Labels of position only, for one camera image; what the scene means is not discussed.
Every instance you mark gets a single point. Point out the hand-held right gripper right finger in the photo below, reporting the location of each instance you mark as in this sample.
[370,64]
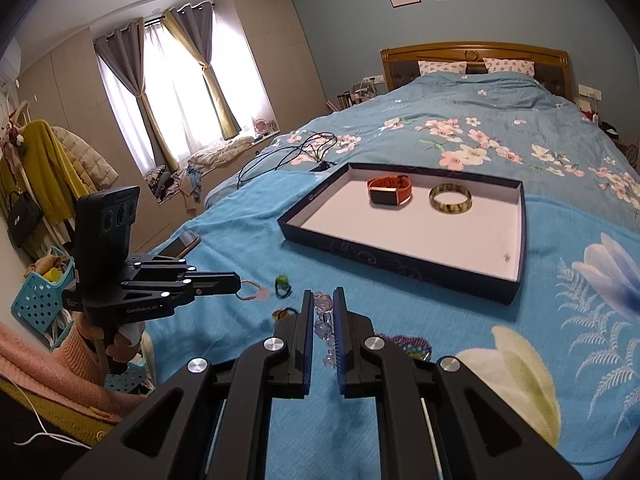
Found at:
[340,350]

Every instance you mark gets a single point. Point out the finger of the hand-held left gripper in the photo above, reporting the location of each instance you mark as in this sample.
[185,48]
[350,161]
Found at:
[220,290]
[215,278]

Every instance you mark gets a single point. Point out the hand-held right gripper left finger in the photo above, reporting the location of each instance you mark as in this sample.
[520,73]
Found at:
[309,345]

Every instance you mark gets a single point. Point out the dark blue box tray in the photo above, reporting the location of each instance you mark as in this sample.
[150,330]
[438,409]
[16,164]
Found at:
[425,240]

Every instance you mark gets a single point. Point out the person's left forearm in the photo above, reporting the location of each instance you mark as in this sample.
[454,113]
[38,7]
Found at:
[50,370]

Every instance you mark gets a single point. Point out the person's left hand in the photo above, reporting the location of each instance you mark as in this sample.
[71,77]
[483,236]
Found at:
[127,342]

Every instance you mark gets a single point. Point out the light blue flower blanket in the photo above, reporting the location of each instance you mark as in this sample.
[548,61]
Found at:
[225,240]

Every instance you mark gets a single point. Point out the small amber green ornament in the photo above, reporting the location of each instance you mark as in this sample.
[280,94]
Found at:
[281,315]

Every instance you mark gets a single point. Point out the black smartphone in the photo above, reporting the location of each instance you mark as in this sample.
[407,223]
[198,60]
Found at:
[177,247]

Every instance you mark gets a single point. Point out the beige down jacket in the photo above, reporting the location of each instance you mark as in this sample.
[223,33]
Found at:
[85,160]

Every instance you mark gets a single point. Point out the pile of dark clothes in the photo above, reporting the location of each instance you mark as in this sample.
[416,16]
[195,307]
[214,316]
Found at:
[165,182]

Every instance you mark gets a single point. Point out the black handbag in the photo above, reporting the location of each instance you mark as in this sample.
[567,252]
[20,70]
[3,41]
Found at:
[22,220]

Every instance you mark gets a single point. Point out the yellow coat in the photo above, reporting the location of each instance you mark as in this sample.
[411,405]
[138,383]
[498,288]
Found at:
[40,160]

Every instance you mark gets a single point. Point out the blue perforated basket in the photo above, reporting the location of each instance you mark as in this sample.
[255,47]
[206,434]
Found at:
[127,380]
[35,300]

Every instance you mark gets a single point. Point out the crumpled light bedding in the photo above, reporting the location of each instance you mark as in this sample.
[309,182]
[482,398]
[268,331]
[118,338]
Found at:
[220,152]

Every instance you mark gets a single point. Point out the black charger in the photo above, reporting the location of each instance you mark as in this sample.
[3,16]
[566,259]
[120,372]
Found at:
[320,166]

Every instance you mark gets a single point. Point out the orange smartwatch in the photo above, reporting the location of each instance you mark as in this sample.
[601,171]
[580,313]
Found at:
[382,195]

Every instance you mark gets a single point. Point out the white sheer curtain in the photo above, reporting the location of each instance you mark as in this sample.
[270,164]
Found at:
[175,85]

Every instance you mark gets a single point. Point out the grey gold curtain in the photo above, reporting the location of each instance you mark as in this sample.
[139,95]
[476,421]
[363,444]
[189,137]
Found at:
[120,55]
[200,35]

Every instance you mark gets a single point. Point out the yellow brown bangle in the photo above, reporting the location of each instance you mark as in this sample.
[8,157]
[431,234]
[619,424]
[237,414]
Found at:
[450,208]

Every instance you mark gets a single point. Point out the mustard cloth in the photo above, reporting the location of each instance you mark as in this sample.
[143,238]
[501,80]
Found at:
[60,422]

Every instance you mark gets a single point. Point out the beige wardrobe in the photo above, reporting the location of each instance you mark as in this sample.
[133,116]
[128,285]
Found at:
[280,60]

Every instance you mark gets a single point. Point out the row of cosmetic bottles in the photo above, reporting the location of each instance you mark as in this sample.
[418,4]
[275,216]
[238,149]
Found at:
[357,94]

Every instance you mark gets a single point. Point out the blue floral duvet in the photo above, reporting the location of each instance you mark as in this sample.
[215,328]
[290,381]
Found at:
[450,105]

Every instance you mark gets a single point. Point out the white patterned pillow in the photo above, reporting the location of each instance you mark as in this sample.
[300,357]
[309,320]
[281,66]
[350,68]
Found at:
[507,66]
[442,67]

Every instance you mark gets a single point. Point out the wooden headboard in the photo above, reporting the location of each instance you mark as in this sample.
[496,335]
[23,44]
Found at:
[475,52]

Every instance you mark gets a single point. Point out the white wall socket panel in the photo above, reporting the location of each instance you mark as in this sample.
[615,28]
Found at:
[373,78]
[590,91]

